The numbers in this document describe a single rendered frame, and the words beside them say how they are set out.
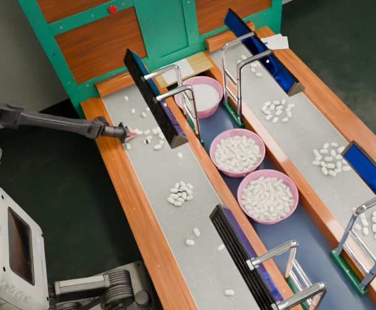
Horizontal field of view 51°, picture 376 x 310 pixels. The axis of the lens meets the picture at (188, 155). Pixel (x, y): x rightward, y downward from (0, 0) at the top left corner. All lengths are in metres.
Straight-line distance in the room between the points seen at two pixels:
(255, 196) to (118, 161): 0.69
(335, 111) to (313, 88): 0.19
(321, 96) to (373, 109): 1.09
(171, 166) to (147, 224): 0.33
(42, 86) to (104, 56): 1.12
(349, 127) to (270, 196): 0.54
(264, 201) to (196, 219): 0.31
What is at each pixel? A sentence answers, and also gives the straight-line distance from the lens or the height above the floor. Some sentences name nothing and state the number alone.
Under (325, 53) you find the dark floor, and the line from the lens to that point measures 3.62.
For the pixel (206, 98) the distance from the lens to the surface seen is 2.23.
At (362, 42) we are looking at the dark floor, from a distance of 3.77.
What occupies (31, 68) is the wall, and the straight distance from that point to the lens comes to 3.17.
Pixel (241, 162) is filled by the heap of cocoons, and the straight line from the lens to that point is 1.96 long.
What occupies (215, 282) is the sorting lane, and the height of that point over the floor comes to 0.74.
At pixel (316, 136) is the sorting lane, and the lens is 2.06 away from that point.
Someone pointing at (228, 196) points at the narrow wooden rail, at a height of 0.76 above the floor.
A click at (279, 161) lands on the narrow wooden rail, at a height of 0.77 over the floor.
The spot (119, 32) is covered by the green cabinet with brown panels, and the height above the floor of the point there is 1.09.
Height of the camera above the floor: 2.35
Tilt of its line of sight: 54 degrees down
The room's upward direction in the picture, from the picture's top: 12 degrees counter-clockwise
